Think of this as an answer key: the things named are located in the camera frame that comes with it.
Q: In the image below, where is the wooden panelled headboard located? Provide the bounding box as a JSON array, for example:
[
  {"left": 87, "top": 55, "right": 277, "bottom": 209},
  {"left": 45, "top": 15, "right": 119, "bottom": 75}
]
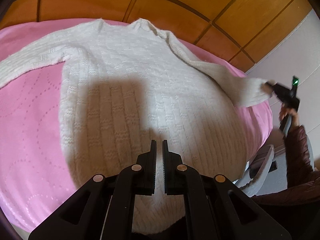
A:
[{"left": 1, "top": 0, "right": 311, "bottom": 71}]

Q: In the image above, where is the dark red jacket sleeve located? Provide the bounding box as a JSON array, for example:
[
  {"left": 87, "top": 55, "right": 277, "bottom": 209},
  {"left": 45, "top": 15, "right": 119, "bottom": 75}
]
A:
[{"left": 252, "top": 126, "right": 319, "bottom": 205}]

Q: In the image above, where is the grey slipper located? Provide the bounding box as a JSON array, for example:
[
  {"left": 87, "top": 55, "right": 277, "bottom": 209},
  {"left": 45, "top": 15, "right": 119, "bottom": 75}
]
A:
[{"left": 235, "top": 145, "right": 274, "bottom": 197}]

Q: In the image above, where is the person's right hand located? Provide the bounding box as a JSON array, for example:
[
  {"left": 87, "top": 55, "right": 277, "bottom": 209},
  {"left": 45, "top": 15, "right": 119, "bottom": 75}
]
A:
[{"left": 279, "top": 103, "right": 300, "bottom": 136}]

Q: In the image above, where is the white knitted sweater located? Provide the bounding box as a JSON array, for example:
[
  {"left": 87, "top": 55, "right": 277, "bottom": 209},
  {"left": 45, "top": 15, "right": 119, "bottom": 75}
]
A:
[{"left": 0, "top": 17, "right": 273, "bottom": 235}]

